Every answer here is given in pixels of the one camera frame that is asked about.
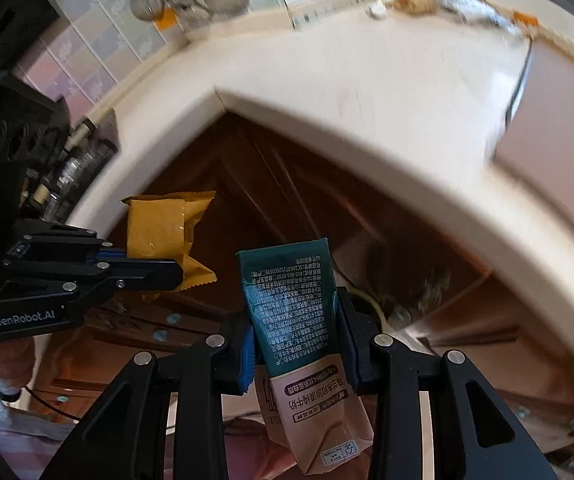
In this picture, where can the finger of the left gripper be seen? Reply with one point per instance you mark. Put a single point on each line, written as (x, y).
(57, 237)
(137, 274)

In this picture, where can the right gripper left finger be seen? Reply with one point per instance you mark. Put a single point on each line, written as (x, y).
(163, 413)

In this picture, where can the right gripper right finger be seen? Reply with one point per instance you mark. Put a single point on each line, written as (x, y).
(474, 435)

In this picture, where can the yellow snack wrapper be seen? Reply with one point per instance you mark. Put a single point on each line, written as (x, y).
(163, 227)

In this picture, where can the green pink milk carton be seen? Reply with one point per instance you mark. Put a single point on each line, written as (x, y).
(290, 292)

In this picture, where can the trash pile on counter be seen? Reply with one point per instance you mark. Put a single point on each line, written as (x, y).
(470, 12)

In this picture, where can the person's left hand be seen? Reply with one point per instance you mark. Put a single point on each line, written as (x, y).
(17, 360)

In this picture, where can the brown wooden cabinet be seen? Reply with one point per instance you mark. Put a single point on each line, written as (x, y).
(270, 191)

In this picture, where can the brown wooden cutting board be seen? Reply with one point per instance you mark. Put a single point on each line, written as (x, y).
(538, 143)

